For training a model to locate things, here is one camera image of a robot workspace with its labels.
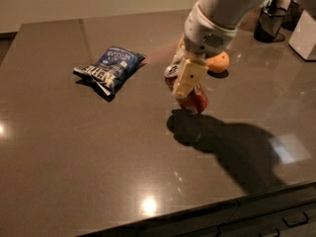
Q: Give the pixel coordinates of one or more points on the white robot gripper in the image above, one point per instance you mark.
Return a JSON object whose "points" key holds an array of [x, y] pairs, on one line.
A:
{"points": [[204, 37]]}

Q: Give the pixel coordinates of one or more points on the red coke can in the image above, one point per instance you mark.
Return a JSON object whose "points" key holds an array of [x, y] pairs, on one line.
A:
{"points": [[196, 101]]}

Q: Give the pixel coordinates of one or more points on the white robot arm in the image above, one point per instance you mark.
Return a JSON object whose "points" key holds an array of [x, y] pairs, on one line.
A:
{"points": [[243, 6]]}

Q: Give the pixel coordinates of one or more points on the orange fruit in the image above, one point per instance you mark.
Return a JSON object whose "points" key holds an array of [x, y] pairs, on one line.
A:
{"points": [[218, 63]]}

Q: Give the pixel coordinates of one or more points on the blue kettle chips bag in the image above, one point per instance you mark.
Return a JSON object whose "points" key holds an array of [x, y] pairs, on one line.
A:
{"points": [[110, 72]]}

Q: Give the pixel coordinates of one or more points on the black mesh cup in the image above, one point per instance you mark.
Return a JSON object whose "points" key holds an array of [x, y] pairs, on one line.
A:
{"points": [[269, 23]]}

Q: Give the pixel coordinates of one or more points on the white box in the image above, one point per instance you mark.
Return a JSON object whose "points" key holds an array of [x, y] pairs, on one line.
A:
{"points": [[303, 38]]}

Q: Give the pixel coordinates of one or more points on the dark drawer handle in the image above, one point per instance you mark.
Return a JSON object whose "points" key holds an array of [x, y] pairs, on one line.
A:
{"points": [[296, 219]]}

